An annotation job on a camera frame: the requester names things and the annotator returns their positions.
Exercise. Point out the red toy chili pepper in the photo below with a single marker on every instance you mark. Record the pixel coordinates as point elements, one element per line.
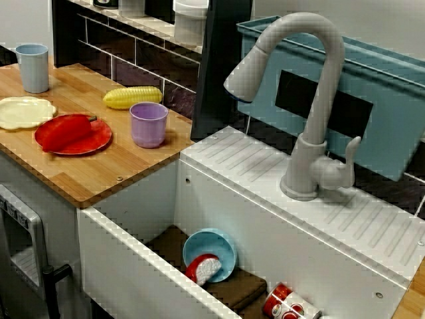
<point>66,133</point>

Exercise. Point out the light blue plastic bowl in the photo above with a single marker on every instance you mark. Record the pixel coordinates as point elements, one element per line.
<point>212,242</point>

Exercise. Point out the red white toy food slice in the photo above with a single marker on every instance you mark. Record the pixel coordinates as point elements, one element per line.
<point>207,269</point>

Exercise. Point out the black hutch side panel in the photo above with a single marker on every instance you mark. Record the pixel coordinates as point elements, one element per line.
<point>66,33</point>

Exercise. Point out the black upright kitchen panel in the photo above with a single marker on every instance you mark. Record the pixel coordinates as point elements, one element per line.
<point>216,83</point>

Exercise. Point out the cream scalloped plate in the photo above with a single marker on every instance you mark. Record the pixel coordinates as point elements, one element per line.
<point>20,113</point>

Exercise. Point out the teal plastic bin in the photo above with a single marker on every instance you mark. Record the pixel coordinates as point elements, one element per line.
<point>391,93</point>

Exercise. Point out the purple plastic mug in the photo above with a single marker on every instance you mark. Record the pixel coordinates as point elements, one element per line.
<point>147,126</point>

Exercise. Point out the white container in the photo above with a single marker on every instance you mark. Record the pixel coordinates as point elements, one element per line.
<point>131,6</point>

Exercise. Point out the red tomato can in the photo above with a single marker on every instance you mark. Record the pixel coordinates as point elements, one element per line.
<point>285,302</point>

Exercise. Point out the yellow toy corn cob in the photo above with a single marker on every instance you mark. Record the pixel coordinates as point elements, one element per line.
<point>133,97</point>

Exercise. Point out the brown cloth mat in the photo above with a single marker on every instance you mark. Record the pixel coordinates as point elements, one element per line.
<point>245,289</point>

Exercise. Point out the white toy sink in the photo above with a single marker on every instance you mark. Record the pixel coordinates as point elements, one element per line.
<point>299,239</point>

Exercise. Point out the white pot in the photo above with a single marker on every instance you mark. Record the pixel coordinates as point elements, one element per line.
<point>191,20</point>

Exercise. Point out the light blue plastic tumbler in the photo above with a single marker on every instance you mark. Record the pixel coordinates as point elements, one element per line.
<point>33,69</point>

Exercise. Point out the dark can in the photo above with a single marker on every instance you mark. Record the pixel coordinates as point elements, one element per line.
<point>104,2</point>

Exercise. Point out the white toy kitchen cabinet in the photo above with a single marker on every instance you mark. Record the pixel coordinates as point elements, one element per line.
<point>63,239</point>

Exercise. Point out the black rectangular bin label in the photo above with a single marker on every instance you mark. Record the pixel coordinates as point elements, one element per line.
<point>299,93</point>

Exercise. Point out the grey toy faucet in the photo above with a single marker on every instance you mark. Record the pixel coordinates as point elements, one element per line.
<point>325,99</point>

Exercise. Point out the grey toy dishwasher front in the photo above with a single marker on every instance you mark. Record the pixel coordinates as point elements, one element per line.
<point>20,239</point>

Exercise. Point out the red round plate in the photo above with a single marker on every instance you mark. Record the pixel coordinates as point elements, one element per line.
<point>98,136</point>

